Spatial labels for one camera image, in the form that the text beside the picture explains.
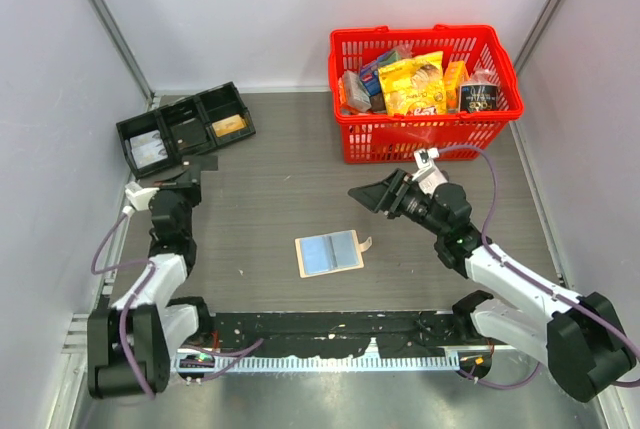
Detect black round can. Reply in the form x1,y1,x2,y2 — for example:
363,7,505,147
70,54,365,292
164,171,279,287
459,81,498,113

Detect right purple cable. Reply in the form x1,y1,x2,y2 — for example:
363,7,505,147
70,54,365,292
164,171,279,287
434,145,640,391

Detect orange snack box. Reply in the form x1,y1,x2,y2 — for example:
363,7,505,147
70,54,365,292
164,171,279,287
443,60,469,113

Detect red shopping basket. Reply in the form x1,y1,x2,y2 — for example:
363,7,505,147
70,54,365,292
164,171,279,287
328,25,524,163

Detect dark card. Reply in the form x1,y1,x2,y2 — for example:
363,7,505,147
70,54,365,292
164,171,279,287
171,118,209,156

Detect gold card in tray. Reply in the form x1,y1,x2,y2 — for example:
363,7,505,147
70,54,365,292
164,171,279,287
211,114,247,138

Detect blue snack packet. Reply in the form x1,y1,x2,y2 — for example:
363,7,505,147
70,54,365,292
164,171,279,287
359,48,407,96

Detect grey wrapped snack pack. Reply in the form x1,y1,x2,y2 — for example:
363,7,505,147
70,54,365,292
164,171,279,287
338,70,371,113

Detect beige card holder wallet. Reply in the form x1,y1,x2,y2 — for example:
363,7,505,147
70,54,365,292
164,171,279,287
294,230,372,279

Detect white cards in tray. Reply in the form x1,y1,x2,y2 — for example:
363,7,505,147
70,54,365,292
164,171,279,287
129,130,168,169

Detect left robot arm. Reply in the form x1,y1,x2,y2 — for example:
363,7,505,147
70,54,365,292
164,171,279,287
86,163,214,400

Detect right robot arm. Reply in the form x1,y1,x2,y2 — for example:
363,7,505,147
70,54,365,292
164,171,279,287
348,169,639,402

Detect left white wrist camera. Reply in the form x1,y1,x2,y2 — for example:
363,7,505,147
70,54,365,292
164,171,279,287
122,181,159,217

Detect black three-compartment tray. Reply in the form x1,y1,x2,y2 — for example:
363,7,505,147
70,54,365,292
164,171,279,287
116,82,256,178

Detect white cable duct strip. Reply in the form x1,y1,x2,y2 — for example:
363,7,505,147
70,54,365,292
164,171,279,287
170,352,460,376

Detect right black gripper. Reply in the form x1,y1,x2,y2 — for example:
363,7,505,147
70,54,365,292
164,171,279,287
350,167,448,237

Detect yellow chips bag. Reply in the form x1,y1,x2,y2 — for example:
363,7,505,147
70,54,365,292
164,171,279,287
379,51,447,117

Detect black mounting base plate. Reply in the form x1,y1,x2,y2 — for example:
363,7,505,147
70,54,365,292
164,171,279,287
155,311,512,358

